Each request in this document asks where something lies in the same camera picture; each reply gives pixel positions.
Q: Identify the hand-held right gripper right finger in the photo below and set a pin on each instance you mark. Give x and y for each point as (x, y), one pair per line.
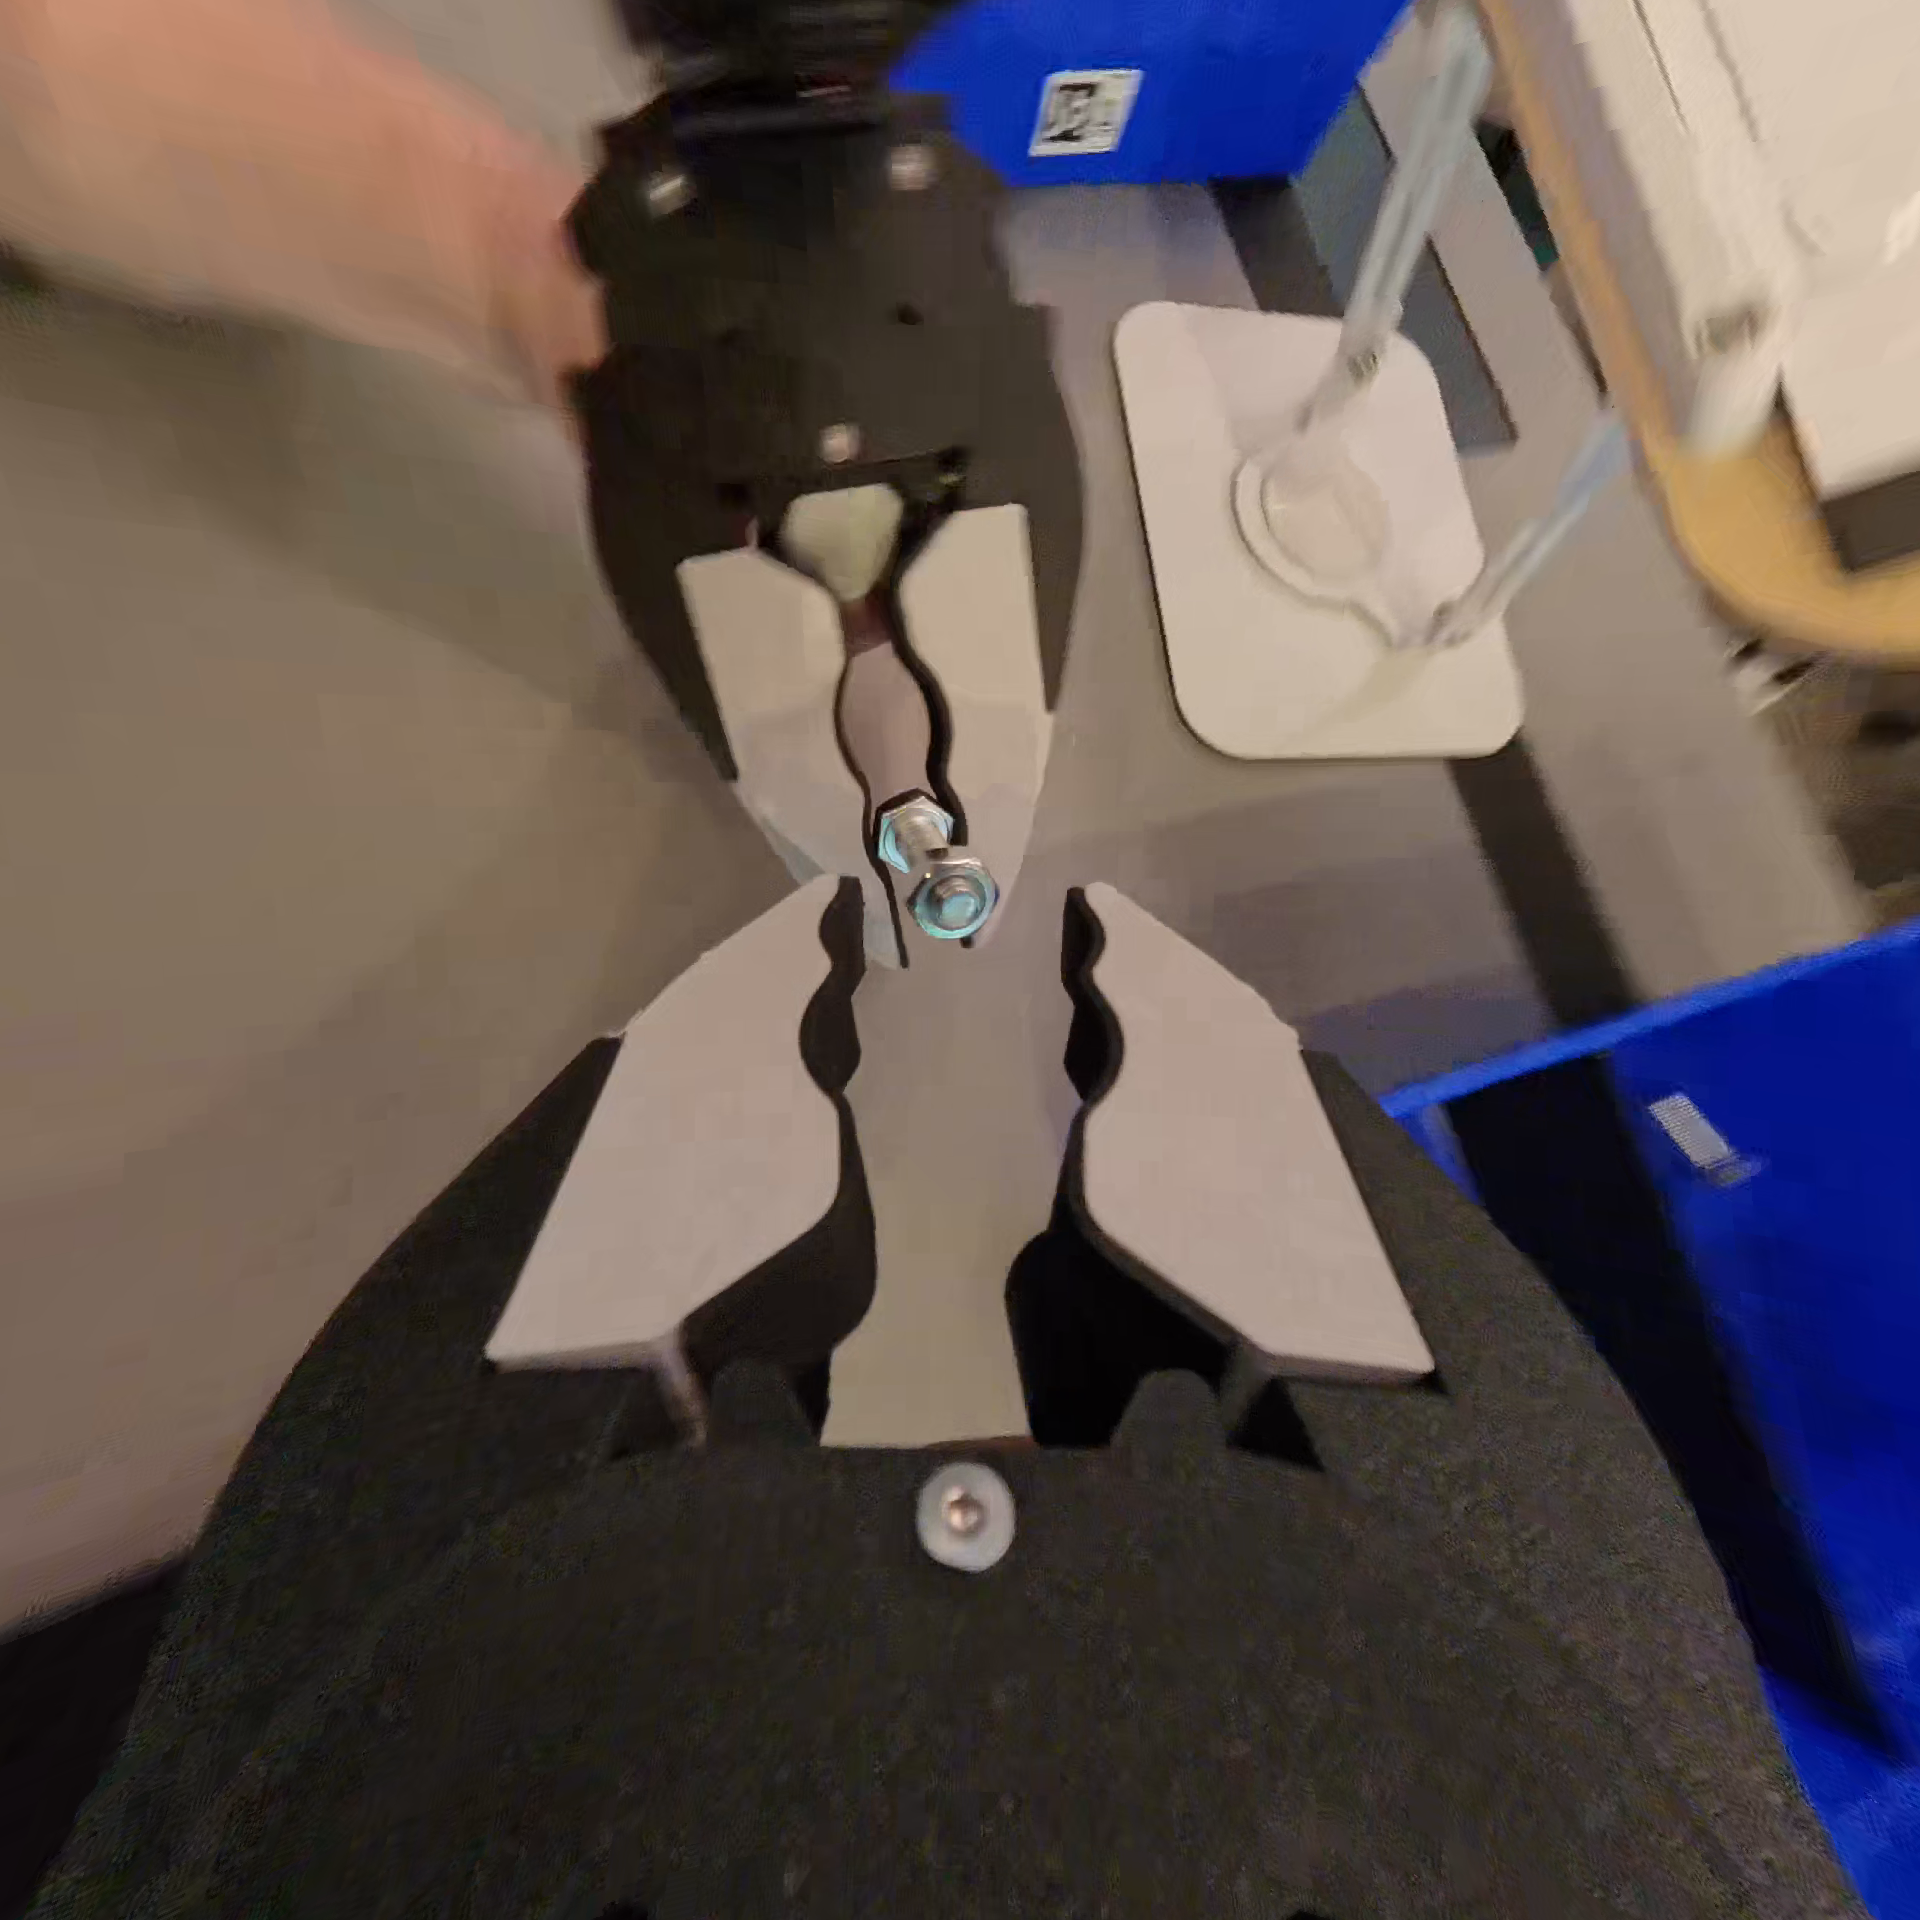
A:
(1230, 1186)

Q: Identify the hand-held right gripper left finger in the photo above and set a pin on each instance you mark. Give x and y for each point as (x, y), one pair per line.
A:
(690, 1172)

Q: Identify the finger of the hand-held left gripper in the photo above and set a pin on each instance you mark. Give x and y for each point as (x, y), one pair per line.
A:
(764, 676)
(989, 645)

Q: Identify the silver hex nut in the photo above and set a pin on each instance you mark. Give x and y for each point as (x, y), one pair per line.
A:
(982, 885)

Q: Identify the person's left forearm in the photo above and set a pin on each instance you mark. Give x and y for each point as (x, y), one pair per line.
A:
(224, 165)

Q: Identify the white metal stand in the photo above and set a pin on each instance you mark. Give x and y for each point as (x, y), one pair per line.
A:
(1200, 451)

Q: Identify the blue bin with square label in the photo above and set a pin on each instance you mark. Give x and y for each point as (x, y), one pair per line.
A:
(1230, 90)

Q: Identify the blue plastic bin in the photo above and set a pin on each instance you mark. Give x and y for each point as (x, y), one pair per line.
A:
(1798, 1350)

